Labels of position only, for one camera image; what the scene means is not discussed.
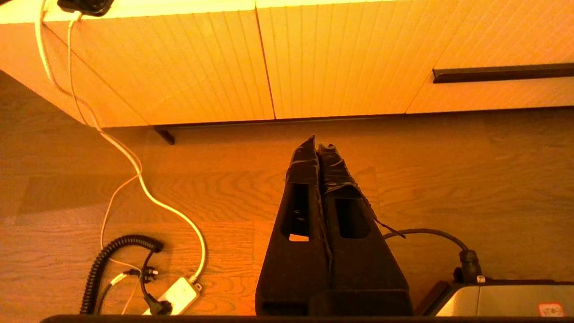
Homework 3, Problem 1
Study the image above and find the thin white cable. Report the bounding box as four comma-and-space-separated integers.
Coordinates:
35, 0, 144, 314

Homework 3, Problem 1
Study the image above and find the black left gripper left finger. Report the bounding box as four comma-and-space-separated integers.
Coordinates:
256, 135, 333, 316

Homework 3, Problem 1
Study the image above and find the black power plug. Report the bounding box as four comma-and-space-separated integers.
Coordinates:
139, 250, 174, 316

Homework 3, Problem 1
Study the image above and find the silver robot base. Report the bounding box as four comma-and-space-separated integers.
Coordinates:
415, 280, 574, 317

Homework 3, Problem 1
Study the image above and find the white ribbed cabinet door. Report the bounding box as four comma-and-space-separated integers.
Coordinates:
45, 9, 275, 126
256, 0, 476, 120

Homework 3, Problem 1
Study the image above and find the coiled black cable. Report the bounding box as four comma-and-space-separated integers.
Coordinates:
79, 235, 165, 315

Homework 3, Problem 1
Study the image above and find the white power strip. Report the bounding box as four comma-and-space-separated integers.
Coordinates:
143, 277, 202, 316

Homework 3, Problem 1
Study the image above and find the white ribbed drawer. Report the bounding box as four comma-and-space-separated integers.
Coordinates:
406, 0, 574, 114

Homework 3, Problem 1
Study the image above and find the thick white charging cable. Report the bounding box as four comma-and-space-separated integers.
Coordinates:
66, 12, 207, 284

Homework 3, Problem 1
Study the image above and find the black smartphone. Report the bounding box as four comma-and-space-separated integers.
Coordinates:
57, 0, 115, 17

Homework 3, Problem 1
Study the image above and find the black base cable with plug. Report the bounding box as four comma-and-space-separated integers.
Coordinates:
383, 228, 486, 284

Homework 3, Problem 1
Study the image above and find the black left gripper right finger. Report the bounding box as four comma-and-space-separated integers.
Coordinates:
317, 144, 413, 316

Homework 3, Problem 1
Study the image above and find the dark wooden bar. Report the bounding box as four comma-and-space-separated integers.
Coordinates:
432, 63, 574, 84

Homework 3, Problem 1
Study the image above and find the long white low cabinet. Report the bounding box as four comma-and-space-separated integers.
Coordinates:
0, 0, 574, 128

